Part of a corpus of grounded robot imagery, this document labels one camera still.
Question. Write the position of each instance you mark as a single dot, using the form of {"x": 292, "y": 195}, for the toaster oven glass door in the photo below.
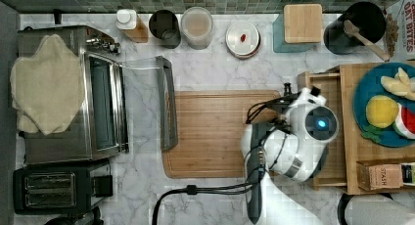
{"x": 165, "y": 82}

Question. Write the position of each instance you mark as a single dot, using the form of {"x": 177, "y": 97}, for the toy watermelon slice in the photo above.
{"x": 404, "y": 123}

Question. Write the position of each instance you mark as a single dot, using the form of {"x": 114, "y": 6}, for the clear jar with cereal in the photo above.
{"x": 197, "y": 27}

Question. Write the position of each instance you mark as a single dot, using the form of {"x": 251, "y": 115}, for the yellow toy lemon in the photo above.
{"x": 381, "y": 111}

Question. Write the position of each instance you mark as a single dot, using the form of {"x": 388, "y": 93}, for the beige folded towel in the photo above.
{"x": 48, "y": 87}

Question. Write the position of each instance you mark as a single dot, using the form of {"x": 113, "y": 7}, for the wooden spatula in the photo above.
{"x": 365, "y": 39}

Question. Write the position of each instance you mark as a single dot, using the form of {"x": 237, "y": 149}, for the black paper towel holder base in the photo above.
{"x": 363, "y": 209}

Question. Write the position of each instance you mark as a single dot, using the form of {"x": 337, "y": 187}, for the toy banana pieces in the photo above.
{"x": 401, "y": 85}

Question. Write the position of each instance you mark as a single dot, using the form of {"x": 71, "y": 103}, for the teal canister with wooden lid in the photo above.
{"x": 298, "y": 28}

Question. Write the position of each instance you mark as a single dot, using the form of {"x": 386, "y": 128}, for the black round object bottom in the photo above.
{"x": 90, "y": 217}

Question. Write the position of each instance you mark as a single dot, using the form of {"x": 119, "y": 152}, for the dark grey cup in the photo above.
{"x": 165, "y": 27}

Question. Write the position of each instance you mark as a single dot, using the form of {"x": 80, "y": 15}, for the bamboo cutting board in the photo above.
{"x": 210, "y": 125}

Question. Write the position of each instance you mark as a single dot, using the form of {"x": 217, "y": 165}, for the stash tea box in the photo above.
{"x": 377, "y": 176}

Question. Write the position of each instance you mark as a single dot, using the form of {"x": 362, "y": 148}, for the white-capped spice bottle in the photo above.
{"x": 128, "y": 21}

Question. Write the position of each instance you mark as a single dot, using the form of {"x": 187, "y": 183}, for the green toy leaf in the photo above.
{"x": 372, "y": 133}

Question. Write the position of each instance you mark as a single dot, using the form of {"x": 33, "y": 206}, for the wooden drawer cabinet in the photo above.
{"x": 351, "y": 148}

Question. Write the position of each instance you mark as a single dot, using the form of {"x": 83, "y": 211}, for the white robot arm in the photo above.
{"x": 295, "y": 148}

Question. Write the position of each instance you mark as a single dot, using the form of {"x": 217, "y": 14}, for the black utensil holder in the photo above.
{"x": 360, "y": 20}

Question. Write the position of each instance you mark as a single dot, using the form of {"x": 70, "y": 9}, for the stainless toaster oven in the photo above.
{"x": 99, "y": 129}

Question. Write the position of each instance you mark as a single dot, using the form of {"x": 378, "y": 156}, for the white paper towel roll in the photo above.
{"x": 398, "y": 214}

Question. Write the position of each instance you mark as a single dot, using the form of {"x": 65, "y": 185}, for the oat bites cereal box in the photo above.
{"x": 400, "y": 31}

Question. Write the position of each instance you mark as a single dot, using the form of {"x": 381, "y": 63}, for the black two-slot toaster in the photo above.
{"x": 61, "y": 188}

